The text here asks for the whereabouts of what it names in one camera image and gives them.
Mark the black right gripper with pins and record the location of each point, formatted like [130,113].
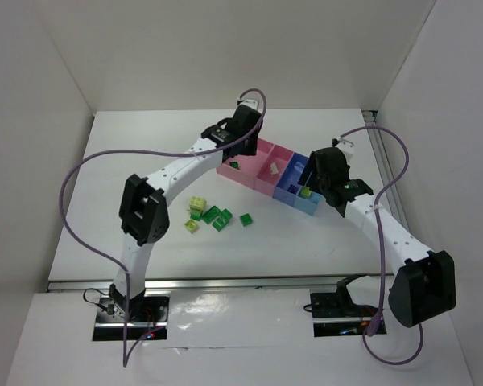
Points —
[311,173]

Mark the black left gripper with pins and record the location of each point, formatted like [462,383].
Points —
[244,145]

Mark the lime green square lego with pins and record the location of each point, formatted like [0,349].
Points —
[305,192]

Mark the dark blue lego brick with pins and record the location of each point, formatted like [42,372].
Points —
[293,189]

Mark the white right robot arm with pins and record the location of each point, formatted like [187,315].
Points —
[424,281]

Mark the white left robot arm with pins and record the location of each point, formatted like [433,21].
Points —
[145,201]

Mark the blue plastic container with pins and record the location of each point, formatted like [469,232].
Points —
[291,175]

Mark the white piece in pink container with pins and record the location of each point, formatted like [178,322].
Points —
[273,169]

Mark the pink plastic container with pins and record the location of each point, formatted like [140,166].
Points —
[254,170]

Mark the lime and green lego stack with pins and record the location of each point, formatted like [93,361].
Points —
[197,205]

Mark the green lego brick with studs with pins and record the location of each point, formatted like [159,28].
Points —
[222,219]

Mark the green lego brick upside down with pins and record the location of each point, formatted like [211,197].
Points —
[211,214]

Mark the lime green small lego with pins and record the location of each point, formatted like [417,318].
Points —
[191,226]

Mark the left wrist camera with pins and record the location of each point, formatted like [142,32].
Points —
[251,102]

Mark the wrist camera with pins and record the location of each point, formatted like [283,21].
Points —
[251,102]
[345,146]

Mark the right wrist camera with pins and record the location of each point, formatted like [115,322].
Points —
[345,146]

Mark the aluminium side rail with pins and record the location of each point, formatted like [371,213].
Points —
[387,175]

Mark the aluminium front rail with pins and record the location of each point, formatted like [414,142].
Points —
[203,283]

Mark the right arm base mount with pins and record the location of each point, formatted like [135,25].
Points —
[335,314]

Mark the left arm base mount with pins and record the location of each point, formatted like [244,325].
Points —
[149,320]

